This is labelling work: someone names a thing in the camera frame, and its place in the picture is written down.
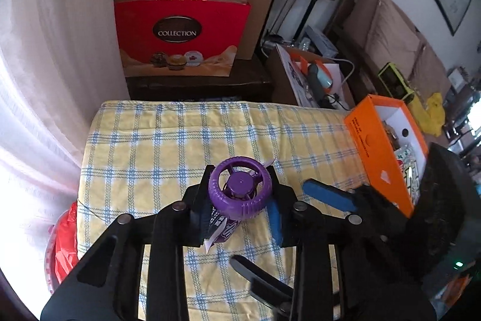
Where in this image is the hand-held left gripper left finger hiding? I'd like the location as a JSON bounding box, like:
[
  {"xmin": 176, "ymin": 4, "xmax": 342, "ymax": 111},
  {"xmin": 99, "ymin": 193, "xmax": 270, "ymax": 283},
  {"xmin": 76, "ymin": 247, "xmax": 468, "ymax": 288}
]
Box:
[{"xmin": 39, "ymin": 165, "xmax": 211, "ymax": 321}]

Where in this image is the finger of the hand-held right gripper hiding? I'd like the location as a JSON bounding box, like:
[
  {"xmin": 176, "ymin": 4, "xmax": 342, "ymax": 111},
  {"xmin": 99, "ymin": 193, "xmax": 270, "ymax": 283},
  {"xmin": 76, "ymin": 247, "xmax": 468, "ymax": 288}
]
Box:
[
  {"xmin": 302, "ymin": 178, "xmax": 358, "ymax": 212},
  {"xmin": 229, "ymin": 254, "xmax": 296, "ymax": 311}
]

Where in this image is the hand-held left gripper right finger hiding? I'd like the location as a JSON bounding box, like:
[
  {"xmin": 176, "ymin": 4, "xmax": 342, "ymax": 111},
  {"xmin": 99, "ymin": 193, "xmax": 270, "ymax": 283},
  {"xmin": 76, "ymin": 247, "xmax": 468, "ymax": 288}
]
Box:
[{"xmin": 267, "ymin": 180, "xmax": 438, "ymax": 321}]

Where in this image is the purple juice pouch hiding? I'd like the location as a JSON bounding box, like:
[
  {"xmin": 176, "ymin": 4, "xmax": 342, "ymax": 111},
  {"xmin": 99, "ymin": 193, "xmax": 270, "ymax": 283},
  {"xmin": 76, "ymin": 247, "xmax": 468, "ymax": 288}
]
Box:
[{"xmin": 204, "ymin": 156, "xmax": 277, "ymax": 255}]

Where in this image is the orange cardboard box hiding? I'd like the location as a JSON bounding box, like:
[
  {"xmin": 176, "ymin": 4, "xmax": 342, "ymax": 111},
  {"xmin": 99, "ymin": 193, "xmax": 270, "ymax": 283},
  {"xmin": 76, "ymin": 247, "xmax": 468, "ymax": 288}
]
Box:
[{"xmin": 344, "ymin": 94, "xmax": 429, "ymax": 218}]

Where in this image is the yellow plaid tablecloth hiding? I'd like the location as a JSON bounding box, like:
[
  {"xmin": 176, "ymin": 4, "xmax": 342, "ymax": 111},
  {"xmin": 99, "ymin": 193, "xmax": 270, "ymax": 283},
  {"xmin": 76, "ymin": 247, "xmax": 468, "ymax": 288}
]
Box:
[{"xmin": 77, "ymin": 101, "xmax": 376, "ymax": 321}]

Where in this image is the yellow plastic bag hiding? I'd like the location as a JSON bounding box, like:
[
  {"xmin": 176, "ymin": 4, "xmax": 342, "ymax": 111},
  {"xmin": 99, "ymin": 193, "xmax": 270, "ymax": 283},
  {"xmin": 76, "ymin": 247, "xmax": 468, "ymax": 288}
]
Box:
[{"xmin": 411, "ymin": 92, "xmax": 446, "ymax": 137}]

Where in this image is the teal handheld device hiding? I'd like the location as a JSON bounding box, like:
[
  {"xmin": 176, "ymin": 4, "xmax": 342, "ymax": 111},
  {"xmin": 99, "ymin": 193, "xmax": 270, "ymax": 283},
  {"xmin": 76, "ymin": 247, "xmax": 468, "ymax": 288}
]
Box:
[{"xmin": 308, "ymin": 62, "xmax": 333, "ymax": 88}]

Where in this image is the low cardboard box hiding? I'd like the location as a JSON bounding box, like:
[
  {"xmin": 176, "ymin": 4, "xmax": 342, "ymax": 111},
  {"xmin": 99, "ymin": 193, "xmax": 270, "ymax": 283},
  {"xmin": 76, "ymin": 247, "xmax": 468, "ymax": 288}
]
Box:
[{"xmin": 267, "ymin": 45, "xmax": 356, "ymax": 109}]

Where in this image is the green black device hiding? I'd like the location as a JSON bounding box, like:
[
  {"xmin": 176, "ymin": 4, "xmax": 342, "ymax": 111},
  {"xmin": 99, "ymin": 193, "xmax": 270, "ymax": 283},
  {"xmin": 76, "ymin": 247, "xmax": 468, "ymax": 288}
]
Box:
[{"xmin": 378, "ymin": 63, "xmax": 416, "ymax": 103}]

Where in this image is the red plastic bag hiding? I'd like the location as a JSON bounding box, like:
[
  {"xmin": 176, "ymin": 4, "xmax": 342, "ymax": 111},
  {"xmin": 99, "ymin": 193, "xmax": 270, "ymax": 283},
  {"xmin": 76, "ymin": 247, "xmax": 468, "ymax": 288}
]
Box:
[{"xmin": 47, "ymin": 201, "xmax": 80, "ymax": 286}]

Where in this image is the tan sofa cushion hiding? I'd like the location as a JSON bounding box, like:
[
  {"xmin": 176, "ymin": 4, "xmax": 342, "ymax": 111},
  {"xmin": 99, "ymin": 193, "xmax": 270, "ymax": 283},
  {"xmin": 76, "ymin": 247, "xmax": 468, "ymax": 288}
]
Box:
[
  {"xmin": 364, "ymin": 0, "xmax": 419, "ymax": 66},
  {"xmin": 411, "ymin": 43, "xmax": 448, "ymax": 88}
]

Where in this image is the white appliance box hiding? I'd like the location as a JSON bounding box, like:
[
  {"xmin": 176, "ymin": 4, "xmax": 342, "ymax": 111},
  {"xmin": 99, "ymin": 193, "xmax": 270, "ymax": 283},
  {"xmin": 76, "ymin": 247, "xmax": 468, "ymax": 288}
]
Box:
[{"xmin": 304, "ymin": 26, "xmax": 339, "ymax": 56}]

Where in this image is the wooden sofa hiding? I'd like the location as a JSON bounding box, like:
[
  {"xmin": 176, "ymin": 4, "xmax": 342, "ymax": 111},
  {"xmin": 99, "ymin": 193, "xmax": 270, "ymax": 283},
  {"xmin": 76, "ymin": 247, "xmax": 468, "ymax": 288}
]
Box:
[{"xmin": 331, "ymin": 0, "xmax": 452, "ymax": 92}]

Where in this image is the red gift box oval label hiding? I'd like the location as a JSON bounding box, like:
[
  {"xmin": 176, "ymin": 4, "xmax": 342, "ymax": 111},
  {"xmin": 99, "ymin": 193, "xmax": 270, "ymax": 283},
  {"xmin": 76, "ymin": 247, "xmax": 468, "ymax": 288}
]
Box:
[{"xmin": 114, "ymin": 0, "xmax": 252, "ymax": 78}]

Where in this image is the brown cardboard box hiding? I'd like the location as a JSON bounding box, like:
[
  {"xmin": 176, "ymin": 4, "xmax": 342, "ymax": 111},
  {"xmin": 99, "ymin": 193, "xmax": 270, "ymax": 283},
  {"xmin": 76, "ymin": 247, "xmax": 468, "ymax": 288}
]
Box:
[{"xmin": 140, "ymin": 0, "xmax": 277, "ymax": 60}]

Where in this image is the white sheer curtain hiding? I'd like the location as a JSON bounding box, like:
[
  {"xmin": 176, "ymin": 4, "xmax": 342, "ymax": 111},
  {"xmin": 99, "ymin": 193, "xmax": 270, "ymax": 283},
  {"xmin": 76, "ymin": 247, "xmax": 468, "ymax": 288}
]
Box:
[{"xmin": 0, "ymin": 0, "xmax": 151, "ymax": 269}]

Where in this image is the white cable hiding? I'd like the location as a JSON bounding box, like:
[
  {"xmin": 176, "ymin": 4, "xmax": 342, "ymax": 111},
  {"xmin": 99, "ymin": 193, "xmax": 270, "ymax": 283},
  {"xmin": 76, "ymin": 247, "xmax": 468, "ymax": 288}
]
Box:
[{"xmin": 331, "ymin": 58, "xmax": 356, "ymax": 107}]

